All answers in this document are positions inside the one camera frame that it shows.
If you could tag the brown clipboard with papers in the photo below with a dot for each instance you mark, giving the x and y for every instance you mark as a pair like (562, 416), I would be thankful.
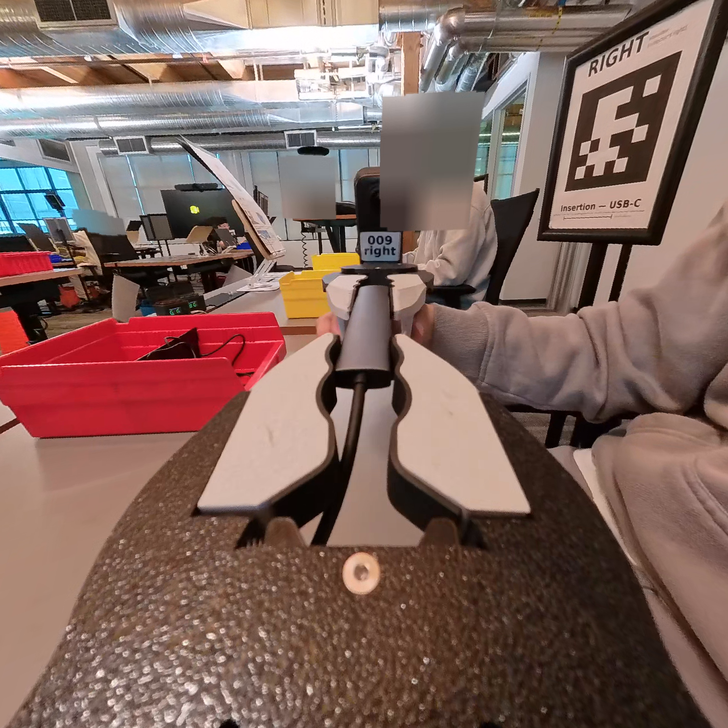
(256, 227)

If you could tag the orange ribbed container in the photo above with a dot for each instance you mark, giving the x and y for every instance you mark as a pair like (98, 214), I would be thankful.
(11, 333)

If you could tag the tablet on stand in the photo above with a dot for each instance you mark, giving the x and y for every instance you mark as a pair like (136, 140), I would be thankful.
(58, 230)

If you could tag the person's right forearm grey sleeve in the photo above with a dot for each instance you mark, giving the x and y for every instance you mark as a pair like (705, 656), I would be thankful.
(597, 341)

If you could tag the white table with brown edge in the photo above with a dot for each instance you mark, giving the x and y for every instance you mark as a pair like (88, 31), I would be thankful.
(250, 304)

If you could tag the large yellow plastic bin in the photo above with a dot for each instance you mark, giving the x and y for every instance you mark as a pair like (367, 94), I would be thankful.
(304, 296)

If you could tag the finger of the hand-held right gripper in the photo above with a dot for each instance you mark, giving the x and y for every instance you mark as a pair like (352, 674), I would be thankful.
(340, 293)
(406, 293)

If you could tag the small yellow plastic bin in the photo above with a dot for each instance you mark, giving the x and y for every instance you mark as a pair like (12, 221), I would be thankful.
(333, 261)

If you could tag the person's right hand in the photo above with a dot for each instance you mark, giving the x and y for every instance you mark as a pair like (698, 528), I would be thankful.
(424, 324)

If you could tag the silver air duct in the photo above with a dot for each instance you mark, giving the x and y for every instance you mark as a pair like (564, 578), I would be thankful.
(170, 99)
(227, 132)
(142, 28)
(449, 51)

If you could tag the white stand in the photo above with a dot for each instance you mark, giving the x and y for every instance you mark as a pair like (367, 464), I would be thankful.
(267, 278)

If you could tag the grey folded card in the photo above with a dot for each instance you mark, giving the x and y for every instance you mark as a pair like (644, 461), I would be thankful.
(125, 298)

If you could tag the window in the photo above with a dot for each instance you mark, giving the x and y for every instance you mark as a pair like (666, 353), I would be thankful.
(34, 193)

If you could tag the black office chair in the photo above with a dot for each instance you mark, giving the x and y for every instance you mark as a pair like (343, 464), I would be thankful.
(512, 239)

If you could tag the wooden table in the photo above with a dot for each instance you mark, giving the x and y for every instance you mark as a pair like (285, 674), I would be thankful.
(170, 260)
(40, 277)

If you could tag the black monitor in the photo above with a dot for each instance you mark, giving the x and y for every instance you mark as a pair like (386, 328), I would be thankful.
(182, 210)

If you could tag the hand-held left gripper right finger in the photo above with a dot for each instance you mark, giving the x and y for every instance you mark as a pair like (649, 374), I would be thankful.
(460, 443)

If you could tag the black charger with green display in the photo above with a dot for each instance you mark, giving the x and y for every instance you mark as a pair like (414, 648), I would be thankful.
(194, 305)
(168, 309)

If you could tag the large red plastic bin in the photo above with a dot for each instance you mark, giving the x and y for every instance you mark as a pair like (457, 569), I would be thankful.
(114, 392)

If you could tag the white tilted board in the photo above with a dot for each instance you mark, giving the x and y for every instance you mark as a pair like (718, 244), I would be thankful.
(222, 170)

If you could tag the framed marker sign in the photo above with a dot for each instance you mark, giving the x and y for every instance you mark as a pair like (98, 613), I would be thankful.
(625, 114)

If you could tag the person's grey hoodie torso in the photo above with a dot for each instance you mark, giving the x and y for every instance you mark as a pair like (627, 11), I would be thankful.
(671, 512)

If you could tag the grey screen on stand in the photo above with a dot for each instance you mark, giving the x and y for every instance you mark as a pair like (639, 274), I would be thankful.
(156, 227)

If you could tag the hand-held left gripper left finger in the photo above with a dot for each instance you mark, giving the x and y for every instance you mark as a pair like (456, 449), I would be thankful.
(267, 443)

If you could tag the black easel stand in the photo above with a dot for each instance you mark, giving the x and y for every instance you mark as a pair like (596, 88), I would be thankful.
(591, 273)

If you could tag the small red plastic bin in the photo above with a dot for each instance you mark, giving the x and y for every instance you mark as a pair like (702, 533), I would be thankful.
(23, 264)

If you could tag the black chair frame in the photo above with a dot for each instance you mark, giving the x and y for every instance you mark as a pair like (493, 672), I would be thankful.
(557, 426)

